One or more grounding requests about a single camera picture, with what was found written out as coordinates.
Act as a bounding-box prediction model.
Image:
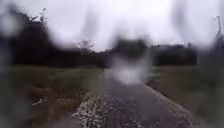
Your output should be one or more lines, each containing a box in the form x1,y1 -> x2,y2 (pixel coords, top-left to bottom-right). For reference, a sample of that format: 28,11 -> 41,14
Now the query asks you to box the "bare small tree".
78,39 -> 95,56

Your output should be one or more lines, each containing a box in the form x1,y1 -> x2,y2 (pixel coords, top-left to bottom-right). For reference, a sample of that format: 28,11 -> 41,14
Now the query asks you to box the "grass verge with brown leaves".
0,64 -> 113,128

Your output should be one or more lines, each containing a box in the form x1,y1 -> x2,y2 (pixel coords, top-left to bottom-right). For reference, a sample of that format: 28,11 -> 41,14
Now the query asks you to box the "green grass field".
146,63 -> 224,128

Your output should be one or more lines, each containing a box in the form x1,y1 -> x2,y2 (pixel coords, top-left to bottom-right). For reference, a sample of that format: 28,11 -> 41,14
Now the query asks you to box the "dark wood of trees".
0,8 -> 224,69

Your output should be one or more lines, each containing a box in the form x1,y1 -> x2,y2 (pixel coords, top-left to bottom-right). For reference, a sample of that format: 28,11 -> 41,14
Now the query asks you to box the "street lamp pole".
213,15 -> 223,41

